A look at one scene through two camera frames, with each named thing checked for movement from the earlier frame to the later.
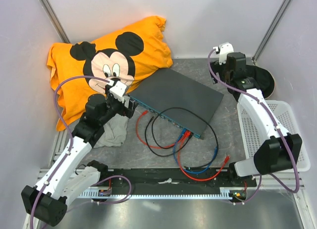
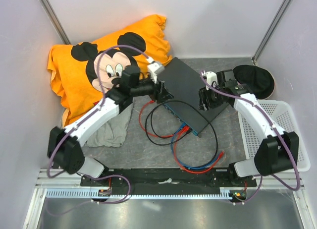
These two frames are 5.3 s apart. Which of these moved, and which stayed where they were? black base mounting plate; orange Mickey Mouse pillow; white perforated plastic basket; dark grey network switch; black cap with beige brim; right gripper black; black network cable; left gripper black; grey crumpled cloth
Moved: left gripper black; right gripper black; black network cable; dark grey network switch
Stayed: grey crumpled cloth; white perforated plastic basket; orange Mickey Mouse pillow; black base mounting plate; black cap with beige brim
